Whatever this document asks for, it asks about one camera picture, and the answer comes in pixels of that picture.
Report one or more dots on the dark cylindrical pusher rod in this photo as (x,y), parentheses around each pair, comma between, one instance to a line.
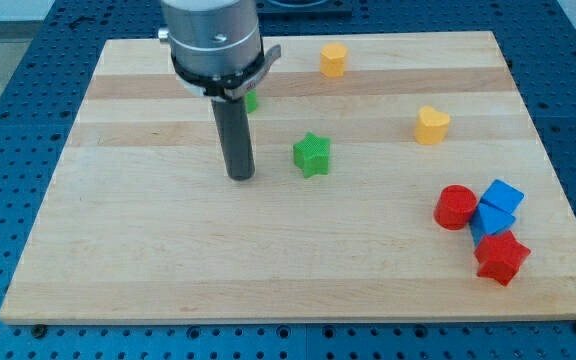
(235,139)

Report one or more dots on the green star block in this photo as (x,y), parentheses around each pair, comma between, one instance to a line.
(312,155)

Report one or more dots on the wooden board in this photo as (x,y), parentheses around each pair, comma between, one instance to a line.
(141,225)

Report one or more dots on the red star block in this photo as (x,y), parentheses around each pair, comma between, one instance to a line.
(500,257)

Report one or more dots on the green block behind rod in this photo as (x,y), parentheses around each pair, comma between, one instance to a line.
(251,101)

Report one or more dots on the yellow hexagon block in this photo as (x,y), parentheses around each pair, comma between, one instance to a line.
(333,58)

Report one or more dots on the yellow heart block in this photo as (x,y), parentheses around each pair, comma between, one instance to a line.
(432,126)

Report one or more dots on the red cylinder block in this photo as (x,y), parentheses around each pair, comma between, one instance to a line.
(455,207)

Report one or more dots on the blue triangle block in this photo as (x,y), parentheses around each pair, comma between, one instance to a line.
(488,220)

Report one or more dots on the blue cube block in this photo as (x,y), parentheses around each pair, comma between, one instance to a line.
(502,196)

